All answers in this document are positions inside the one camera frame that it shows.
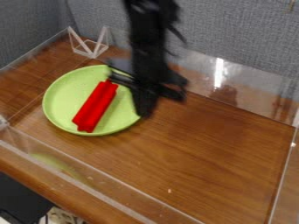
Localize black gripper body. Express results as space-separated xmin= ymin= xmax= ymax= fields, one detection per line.
xmin=106 ymin=58 xmax=189 ymax=103

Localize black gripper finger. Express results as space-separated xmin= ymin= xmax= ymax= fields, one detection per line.
xmin=130 ymin=87 xmax=158 ymax=118

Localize red star-profile carrot bar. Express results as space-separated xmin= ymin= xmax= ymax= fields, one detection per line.
xmin=72 ymin=80 xmax=117 ymax=133

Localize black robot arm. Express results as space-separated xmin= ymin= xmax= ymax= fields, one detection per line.
xmin=108 ymin=0 xmax=188 ymax=118

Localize light green round plate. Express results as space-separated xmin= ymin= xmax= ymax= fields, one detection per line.
xmin=41 ymin=65 xmax=140 ymax=137

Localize black object under table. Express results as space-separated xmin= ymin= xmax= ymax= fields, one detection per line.
xmin=0 ymin=172 xmax=53 ymax=224

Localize clear acrylic enclosure walls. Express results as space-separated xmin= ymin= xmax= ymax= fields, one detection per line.
xmin=0 ymin=32 xmax=299 ymax=224

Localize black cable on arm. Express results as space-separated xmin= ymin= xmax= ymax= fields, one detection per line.
xmin=166 ymin=24 xmax=189 ymax=46

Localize clear acrylic corner bracket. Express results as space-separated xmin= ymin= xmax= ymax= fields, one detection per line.
xmin=68 ymin=26 xmax=109 ymax=59

